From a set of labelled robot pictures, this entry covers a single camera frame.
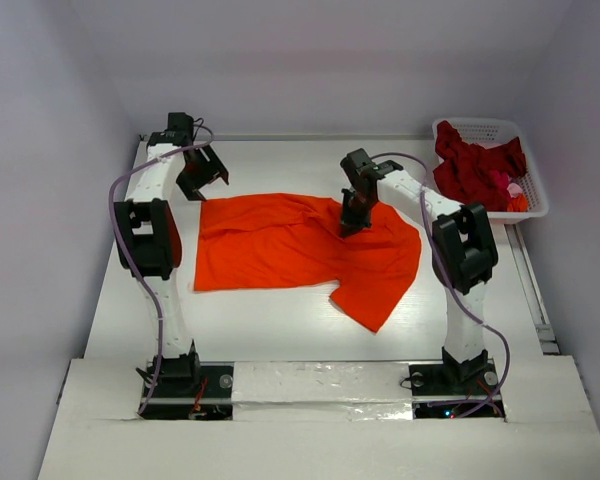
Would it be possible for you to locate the orange t shirt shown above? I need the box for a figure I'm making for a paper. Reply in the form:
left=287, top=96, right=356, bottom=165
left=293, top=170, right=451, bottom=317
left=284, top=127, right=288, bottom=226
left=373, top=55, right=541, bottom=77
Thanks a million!
left=191, top=193, right=422, bottom=333

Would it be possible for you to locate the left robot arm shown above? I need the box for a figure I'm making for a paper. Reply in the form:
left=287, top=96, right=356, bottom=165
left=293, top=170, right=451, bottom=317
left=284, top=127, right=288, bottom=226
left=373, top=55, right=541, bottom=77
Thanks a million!
left=108, top=112, right=229, bottom=395

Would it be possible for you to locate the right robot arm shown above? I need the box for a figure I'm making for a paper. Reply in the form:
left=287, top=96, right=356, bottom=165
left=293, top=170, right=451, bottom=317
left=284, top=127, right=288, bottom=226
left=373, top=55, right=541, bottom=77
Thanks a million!
left=340, top=149, right=498, bottom=392

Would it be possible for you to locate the dark red t shirt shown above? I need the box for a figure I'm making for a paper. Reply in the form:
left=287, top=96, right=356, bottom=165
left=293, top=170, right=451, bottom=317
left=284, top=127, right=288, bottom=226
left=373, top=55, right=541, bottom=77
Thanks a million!
left=433, top=121, right=528, bottom=212

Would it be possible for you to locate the white plastic basket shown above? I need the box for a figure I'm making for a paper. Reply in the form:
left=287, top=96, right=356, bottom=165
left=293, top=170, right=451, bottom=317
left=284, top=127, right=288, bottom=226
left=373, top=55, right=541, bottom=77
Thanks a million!
left=432, top=118, right=549, bottom=224

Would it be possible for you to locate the pink garment in basket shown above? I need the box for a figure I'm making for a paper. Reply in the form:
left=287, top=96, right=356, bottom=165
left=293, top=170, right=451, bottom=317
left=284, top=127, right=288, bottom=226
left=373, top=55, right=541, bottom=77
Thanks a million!
left=489, top=170, right=523, bottom=199

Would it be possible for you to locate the small orange garment in basket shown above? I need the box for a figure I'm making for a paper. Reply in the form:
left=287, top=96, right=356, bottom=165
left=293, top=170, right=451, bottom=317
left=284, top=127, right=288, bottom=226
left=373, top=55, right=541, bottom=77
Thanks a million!
left=507, top=193, right=528, bottom=213

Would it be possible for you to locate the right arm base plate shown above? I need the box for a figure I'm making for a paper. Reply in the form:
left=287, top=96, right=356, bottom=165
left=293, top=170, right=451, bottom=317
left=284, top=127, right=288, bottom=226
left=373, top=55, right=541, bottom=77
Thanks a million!
left=400, top=359, right=505, bottom=420

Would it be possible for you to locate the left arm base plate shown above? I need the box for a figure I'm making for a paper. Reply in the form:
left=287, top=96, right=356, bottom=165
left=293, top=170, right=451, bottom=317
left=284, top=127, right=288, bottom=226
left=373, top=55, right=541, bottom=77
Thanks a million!
left=140, top=362, right=234, bottom=421

